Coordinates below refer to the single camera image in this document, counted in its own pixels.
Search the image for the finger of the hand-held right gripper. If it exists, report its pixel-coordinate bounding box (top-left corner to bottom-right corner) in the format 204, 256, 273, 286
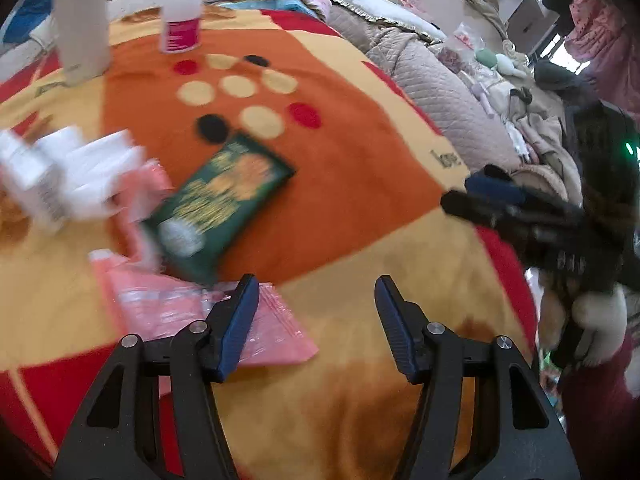
440, 189, 516, 236
464, 164, 531, 208

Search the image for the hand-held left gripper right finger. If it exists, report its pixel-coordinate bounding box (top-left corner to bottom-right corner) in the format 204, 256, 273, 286
374, 275, 581, 480

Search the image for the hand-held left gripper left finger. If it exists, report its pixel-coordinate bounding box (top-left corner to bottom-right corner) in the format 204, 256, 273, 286
52, 273, 261, 480

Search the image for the pink plastic bag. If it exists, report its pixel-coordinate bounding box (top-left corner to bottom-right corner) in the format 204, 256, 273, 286
89, 160, 321, 367

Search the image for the green snack packet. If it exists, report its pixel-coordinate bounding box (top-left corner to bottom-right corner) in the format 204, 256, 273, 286
141, 132, 297, 286

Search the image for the small blue white box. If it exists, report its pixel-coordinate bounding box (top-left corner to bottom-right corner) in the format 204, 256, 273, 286
0, 127, 68, 233

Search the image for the person's right forearm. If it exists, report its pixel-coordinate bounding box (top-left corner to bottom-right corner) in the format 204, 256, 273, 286
540, 280, 630, 368

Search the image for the beige quilted bedspread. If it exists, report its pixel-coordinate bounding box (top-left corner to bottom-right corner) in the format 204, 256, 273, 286
325, 5, 583, 201

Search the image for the green white plush toy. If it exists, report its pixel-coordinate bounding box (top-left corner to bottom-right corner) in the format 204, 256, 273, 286
472, 46, 531, 78

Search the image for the printed orange red blanket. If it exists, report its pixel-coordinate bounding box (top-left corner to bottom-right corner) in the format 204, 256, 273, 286
0, 0, 543, 480

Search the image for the clear plastic bag red print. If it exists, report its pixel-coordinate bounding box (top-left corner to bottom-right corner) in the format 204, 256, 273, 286
440, 22, 488, 73

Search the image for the pink hanging garment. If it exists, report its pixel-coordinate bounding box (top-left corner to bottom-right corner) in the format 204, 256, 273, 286
565, 0, 632, 106

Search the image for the white pillow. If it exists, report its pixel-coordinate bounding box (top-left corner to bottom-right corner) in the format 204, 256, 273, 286
330, 0, 448, 43

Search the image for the white pill bottle pink label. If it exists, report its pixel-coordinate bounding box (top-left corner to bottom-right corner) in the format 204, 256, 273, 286
158, 0, 207, 55

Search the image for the white thermos bottle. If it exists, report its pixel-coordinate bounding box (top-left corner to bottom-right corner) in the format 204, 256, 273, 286
52, 0, 112, 87

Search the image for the blue cloth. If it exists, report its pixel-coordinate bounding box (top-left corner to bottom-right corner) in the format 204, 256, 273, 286
0, 0, 56, 46

